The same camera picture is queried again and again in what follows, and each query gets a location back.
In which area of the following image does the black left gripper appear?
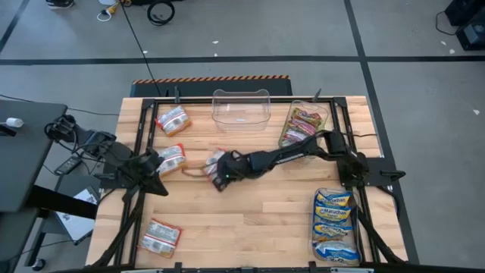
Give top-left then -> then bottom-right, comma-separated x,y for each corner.
134,149 -> 170,196

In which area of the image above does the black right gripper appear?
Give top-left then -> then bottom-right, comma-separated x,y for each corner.
212,149 -> 252,193

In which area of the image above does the orange Maruchan ramen pack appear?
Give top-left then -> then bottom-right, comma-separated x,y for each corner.
203,147 -> 230,193
155,143 -> 189,177
154,105 -> 193,137
138,218 -> 183,259

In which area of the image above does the pink green Maruchan ramen pack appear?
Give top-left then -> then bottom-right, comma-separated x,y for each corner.
282,128 -> 310,142
291,107 -> 323,124
279,136 -> 304,149
286,118 -> 318,134

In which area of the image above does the blue Maruchan ramen pack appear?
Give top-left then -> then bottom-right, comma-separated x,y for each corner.
312,222 -> 349,243
315,190 -> 352,208
314,204 -> 352,224
314,240 -> 361,265

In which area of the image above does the narrow clear plastic bin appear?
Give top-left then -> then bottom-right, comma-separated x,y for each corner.
311,187 -> 361,266
277,99 -> 330,149

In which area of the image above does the wide clear plastic bin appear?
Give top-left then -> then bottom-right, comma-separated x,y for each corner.
211,88 -> 272,133

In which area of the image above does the black hazard striped ramp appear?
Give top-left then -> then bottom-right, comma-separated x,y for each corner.
130,74 -> 294,98

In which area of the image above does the white printed sheet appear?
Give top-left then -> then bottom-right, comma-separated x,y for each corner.
55,187 -> 100,243

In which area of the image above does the black remote control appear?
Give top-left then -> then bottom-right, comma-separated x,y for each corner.
53,155 -> 83,176

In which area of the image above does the person's shoe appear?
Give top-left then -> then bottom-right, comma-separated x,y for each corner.
45,0 -> 76,10

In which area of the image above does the black equipment box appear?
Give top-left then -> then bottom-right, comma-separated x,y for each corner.
445,0 -> 485,27
455,18 -> 485,52

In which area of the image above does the black cable bundle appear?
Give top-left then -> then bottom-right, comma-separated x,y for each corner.
354,206 -> 406,265
90,187 -> 147,268

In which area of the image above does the black aluminium table frame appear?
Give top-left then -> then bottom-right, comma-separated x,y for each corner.
85,86 -> 408,273

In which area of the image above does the thin black cable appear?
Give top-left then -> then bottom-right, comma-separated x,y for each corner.
0,93 -> 120,117
434,10 -> 462,37

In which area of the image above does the long black floor cable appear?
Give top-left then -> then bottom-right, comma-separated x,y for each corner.
119,0 -> 164,98

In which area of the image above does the coiled black cable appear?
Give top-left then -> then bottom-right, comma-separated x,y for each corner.
146,0 -> 176,27

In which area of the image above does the white cable with yellow plug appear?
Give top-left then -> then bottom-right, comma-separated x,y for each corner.
96,0 -> 132,23

